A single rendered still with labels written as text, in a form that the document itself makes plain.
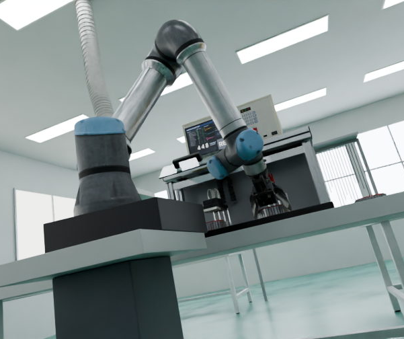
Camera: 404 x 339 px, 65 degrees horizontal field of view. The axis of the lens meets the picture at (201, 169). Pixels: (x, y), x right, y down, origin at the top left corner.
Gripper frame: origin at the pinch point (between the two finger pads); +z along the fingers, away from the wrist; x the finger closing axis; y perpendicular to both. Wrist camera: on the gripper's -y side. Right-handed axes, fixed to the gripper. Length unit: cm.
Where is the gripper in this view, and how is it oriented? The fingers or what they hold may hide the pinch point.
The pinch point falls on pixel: (273, 212)
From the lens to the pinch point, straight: 122.7
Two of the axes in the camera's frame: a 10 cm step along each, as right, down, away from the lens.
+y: -1.3, 4.7, -8.7
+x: 9.2, -2.8, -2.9
